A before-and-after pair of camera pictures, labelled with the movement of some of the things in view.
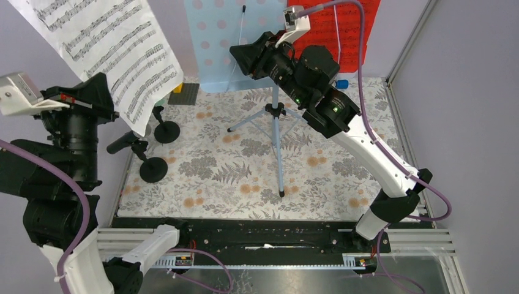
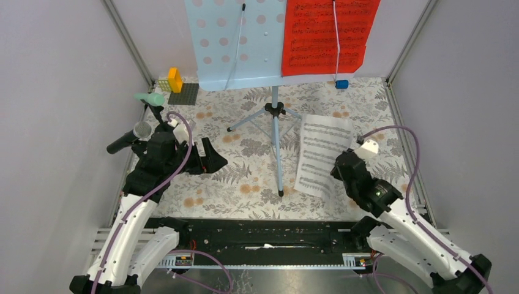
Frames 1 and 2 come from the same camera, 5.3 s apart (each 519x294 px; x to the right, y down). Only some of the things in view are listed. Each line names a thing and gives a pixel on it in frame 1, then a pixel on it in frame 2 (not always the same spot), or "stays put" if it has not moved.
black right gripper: x=253 y=58 to x=335 y=173
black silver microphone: x=122 y=141 stays put
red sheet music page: x=338 y=29 stays put
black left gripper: x=93 y=95 to x=213 y=162
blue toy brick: x=342 y=84 stays put
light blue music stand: x=211 y=28 stays put
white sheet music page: x=124 y=40 to x=322 y=139
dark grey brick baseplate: x=188 y=95 stays put
